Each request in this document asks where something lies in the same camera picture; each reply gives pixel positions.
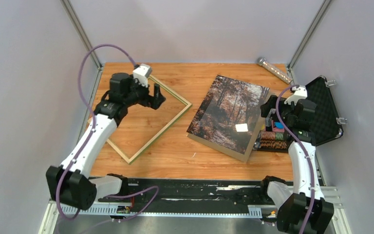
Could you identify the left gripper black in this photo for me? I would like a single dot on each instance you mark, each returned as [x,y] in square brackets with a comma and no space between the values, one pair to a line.
[154,102]

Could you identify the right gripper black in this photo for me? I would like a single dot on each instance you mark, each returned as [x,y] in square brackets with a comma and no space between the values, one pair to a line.
[271,103]

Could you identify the wooden picture frame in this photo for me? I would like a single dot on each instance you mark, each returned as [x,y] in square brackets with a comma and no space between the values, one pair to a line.
[143,126]

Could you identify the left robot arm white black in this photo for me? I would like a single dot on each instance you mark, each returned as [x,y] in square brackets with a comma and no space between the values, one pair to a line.
[69,183]

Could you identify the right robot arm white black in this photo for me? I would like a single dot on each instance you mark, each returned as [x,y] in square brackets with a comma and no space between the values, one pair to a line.
[302,209]

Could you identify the autumn forest photo board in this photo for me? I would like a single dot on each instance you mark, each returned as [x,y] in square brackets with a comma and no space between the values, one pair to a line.
[223,87]

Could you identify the blue poker chip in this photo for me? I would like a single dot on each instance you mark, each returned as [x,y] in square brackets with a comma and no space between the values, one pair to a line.
[278,127]

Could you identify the silver glitter microphone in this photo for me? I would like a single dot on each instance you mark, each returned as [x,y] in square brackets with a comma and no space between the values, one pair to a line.
[261,61]

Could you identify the black poker chip case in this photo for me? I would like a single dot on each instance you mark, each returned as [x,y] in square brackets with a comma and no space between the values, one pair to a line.
[318,121]

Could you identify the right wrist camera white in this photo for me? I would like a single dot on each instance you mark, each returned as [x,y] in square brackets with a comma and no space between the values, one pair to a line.
[298,93]

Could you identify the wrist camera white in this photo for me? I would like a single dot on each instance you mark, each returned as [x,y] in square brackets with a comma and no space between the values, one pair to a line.
[298,93]
[141,73]

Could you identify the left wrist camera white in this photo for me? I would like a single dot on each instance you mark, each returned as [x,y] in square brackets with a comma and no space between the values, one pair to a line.
[141,73]

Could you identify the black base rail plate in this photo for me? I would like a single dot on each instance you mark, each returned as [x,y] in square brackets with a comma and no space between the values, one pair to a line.
[178,196]

